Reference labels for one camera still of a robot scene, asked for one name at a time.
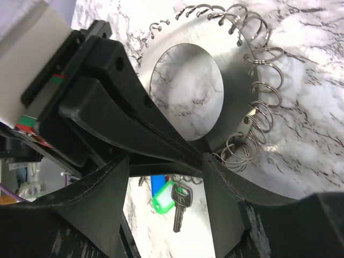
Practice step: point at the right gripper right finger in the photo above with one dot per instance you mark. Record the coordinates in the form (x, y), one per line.
(249, 221)

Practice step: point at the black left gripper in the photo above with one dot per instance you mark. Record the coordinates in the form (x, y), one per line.
(87, 108)

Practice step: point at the silver key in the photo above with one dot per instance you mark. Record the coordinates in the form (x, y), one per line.
(182, 197)

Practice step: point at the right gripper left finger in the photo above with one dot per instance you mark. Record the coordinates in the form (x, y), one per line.
(80, 220)

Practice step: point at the green key tag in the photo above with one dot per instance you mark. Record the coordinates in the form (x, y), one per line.
(162, 201)

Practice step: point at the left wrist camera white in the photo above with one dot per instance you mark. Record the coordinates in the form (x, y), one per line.
(31, 32)

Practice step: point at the silver disc keyring holder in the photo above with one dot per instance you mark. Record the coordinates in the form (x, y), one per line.
(211, 74)

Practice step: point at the blue key tag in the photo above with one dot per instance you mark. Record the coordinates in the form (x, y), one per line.
(157, 182)

